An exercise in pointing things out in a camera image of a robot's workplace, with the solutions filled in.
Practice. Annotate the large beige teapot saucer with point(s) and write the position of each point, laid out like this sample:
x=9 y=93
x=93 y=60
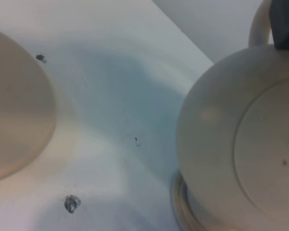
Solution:
x=28 y=108

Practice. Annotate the far beige cup saucer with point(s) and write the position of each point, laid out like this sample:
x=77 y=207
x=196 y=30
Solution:
x=183 y=213

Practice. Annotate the beige ceramic teapot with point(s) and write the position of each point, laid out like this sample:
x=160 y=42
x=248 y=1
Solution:
x=232 y=137

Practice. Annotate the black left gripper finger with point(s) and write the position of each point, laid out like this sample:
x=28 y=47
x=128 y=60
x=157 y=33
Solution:
x=279 y=20

